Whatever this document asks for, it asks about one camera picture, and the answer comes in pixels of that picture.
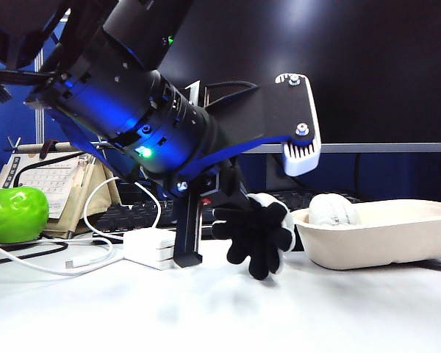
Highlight black computer monitor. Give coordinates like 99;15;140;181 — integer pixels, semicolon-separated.
161;0;441;154

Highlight thick black cable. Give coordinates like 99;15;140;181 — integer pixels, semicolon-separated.
0;239;69;266

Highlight grey monitor stand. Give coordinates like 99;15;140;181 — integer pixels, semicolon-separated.
266;153;299;191

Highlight green plastic apple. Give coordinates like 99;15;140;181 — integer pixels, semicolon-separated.
0;186;51;244

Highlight beige pulp bowl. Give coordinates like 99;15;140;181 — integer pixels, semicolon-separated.
292;199;441;271

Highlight white power adapter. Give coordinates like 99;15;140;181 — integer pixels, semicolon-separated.
123;227;178;271

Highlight grey plush ball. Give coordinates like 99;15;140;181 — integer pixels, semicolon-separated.
308;193;362;227

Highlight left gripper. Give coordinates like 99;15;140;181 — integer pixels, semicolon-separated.
161;138;291;268

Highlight black mechanical keyboard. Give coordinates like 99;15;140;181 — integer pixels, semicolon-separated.
91;189;361;236

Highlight aluminium partition frame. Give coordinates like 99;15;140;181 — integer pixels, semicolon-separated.
34;49;46;145

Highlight beige canvas desk calendar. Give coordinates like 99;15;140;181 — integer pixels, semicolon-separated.
0;135;122;240

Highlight grey and black octopus plush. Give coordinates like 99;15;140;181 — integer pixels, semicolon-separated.
211;193;297;281

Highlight white USB cable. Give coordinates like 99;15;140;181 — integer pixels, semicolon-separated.
0;176;162;277

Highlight black cable with ferrite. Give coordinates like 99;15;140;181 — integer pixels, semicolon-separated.
13;149;107;188

